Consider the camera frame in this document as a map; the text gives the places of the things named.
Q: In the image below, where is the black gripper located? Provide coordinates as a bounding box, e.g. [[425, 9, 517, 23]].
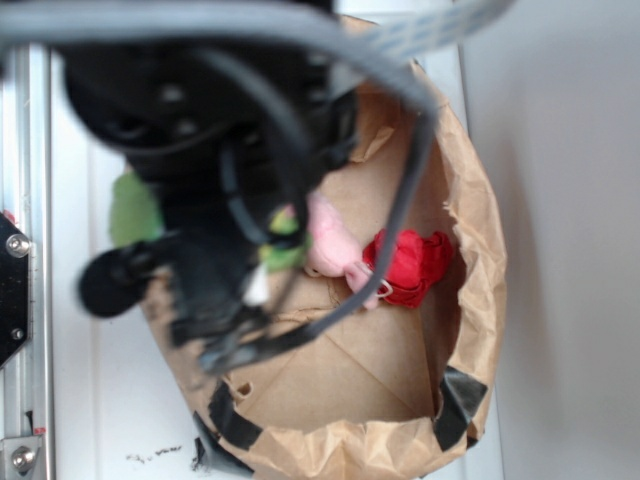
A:
[[63, 44, 357, 374]]

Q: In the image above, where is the green plush animal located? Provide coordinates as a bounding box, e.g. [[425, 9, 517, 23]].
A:
[[108, 169, 313, 273]]

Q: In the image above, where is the pink plush bunny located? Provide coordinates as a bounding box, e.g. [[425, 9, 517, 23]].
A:
[[304, 191, 373, 293]]

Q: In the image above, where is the red plush toy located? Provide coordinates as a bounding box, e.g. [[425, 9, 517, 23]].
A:
[[377, 229, 454, 308]]

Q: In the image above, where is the brown paper bag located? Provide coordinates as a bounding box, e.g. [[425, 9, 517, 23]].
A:
[[142, 97, 507, 479]]

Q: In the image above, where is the black round cable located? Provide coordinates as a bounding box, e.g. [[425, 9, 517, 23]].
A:
[[199, 47, 321, 321]]

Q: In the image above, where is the grey ribbon cable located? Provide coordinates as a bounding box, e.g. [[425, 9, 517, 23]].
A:
[[0, 0, 516, 361]]

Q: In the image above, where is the aluminium frame rail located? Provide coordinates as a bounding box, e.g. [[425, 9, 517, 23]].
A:
[[1, 46, 55, 479]]

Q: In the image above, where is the silver corner bracket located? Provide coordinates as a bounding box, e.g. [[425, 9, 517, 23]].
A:
[[1, 435, 42, 480]]

